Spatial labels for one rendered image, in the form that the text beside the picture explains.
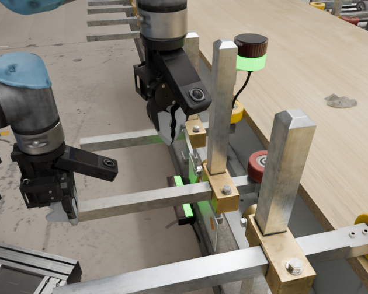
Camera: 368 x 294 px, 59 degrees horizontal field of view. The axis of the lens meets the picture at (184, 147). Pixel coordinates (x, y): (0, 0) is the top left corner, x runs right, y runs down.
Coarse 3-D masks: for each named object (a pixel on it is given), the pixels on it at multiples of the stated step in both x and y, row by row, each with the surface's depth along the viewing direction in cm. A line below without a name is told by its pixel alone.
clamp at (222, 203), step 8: (208, 176) 72; (216, 176) 72; (224, 176) 72; (216, 184) 70; (224, 184) 70; (232, 184) 70; (216, 192) 68; (232, 192) 68; (216, 200) 67; (224, 200) 67; (232, 200) 68; (216, 208) 69; (224, 208) 69; (232, 208) 70
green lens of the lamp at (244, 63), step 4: (264, 56) 57; (240, 60) 57; (244, 60) 57; (248, 60) 56; (252, 60) 56; (256, 60) 57; (260, 60) 57; (264, 60) 58; (240, 64) 58; (244, 64) 57; (248, 64) 57; (252, 64) 57; (256, 64) 57; (260, 64) 57; (264, 64) 59; (240, 68) 58; (244, 68) 58; (248, 68) 57; (252, 68) 57; (256, 68) 58; (260, 68) 58
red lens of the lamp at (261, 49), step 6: (234, 42) 57; (240, 42) 56; (240, 48) 56; (246, 48) 55; (252, 48) 55; (258, 48) 55; (264, 48) 56; (240, 54) 57; (246, 54) 56; (252, 54) 56; (258, 54) 56; (264, 54) 57
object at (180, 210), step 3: (168, 177) 97; (171, 177) 97; (168, 180) 96; (171, 180) 96; (174, 180) 96; (171, 183) 95; (174, 183) 95; (171, 186) 94; (174, 186) 94; (177, 207) 87; (180, 207) 87; (177, 210) 86; (180, 210) 86; (180, 213) 85; (183, 213) 85; (180, 216) 84; (183, 216) 84
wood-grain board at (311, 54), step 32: (192, 0) 193; (224, 0) 193; (256, 0) 193; (288, 0) 193; (224, 32) 144; (256, 32) 144; (288, 32) 144; (320, 32) 144; (352, 32) 144; (288, 64) 115; (320, 64) 115; (352, 64) 115; (256, 96) 96; (288, 96) 96; (320, 96) 96; (352, 96) 96; (256, 128) 84; (320, 128) 82; (352, 128) 82; (320, 160) 72; (352, 160) 72; (320, 192) 64; (352, 192) 64; (320, 224) 61; (352, 224) 57
